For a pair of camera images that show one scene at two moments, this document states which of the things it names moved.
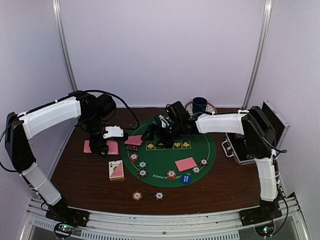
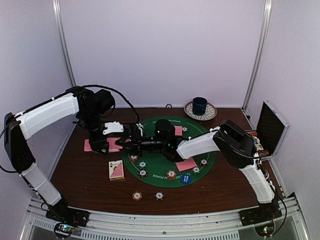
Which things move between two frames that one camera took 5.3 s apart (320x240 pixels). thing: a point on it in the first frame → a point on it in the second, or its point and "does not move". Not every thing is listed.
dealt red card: (87, 148) does not move
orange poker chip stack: (137, 195) does not move
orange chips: (171, 174) does not move
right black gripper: (168, 144) → (136, 143)
